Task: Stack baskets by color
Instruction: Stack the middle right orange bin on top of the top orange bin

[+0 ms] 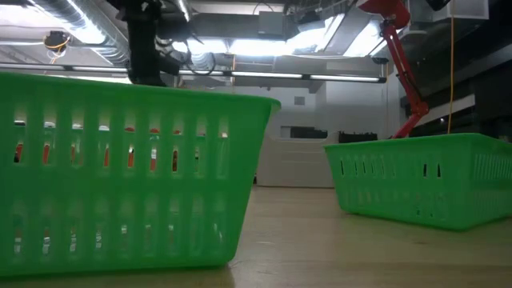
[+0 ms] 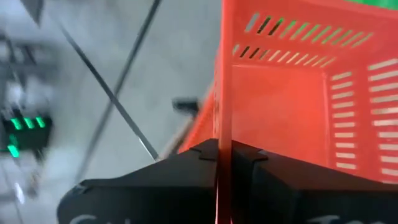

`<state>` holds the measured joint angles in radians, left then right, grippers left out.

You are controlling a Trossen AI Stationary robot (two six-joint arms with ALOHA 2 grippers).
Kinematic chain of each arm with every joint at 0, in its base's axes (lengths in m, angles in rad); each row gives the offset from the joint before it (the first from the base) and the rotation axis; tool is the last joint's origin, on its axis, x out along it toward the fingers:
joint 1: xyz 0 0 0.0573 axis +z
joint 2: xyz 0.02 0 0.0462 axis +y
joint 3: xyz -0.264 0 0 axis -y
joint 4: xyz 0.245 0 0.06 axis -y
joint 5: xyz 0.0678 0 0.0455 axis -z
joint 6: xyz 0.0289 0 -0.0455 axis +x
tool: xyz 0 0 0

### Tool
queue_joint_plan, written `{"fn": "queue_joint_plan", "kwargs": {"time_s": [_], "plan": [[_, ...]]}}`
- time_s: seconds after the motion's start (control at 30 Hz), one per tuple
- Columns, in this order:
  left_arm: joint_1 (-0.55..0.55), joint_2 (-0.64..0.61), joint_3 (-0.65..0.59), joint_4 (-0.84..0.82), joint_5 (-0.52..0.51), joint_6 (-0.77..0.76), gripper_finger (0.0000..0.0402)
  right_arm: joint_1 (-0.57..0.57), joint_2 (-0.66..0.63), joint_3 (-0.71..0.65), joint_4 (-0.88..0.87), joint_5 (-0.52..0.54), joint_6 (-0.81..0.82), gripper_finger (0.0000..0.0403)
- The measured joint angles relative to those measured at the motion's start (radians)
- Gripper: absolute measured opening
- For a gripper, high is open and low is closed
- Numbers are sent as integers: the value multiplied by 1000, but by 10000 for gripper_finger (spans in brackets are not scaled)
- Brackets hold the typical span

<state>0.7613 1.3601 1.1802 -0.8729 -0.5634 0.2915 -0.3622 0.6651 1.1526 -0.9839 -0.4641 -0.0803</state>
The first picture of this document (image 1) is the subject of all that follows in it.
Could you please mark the red desk lamp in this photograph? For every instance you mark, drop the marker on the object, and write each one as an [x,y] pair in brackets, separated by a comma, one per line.
[404,72]

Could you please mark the green plastic basket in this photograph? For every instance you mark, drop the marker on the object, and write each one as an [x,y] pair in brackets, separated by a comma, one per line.
[120,188]
[400,192]

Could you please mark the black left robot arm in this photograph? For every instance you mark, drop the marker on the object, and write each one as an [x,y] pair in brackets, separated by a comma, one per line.
[146,44]

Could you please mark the black background monitor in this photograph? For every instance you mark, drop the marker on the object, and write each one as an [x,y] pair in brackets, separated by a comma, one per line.
[308,132]

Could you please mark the orange plastic basket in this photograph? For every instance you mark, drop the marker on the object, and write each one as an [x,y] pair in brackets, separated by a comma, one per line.
[130,158]

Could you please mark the long ceiling light strip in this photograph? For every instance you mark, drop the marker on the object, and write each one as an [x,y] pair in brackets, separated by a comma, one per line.
[264,74]

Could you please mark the black background cabinet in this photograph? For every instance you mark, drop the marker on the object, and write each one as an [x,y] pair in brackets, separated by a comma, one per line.
[358,137]

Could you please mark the grey plastic bin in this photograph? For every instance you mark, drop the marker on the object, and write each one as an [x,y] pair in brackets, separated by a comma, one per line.
[296,170]

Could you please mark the grey ceiling box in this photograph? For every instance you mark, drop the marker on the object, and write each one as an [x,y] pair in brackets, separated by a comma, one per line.
[272,24]

